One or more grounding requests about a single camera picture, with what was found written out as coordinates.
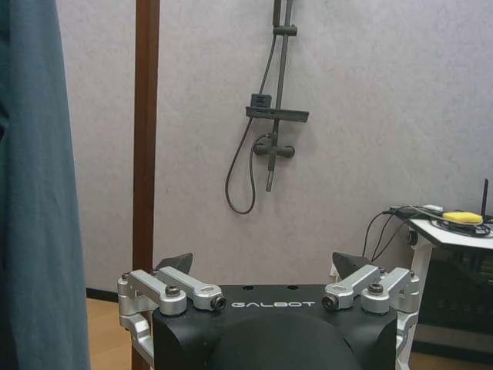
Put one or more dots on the brown wooden pole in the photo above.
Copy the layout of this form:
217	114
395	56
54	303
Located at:
145	135

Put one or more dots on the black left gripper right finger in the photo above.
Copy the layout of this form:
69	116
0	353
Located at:
358	283

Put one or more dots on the dark grey shower rail set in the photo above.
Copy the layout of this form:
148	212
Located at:
277	96

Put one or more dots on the yellow object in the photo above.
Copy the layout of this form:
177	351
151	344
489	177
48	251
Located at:
462	217

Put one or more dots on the blue garment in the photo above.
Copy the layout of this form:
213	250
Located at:
38	185

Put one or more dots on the black cabinet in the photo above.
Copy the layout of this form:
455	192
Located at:
456	289

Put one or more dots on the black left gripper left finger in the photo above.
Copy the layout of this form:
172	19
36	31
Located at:
173	285

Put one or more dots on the black antenna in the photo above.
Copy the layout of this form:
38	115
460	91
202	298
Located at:
484	196

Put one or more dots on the white desk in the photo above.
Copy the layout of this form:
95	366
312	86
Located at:
450	239

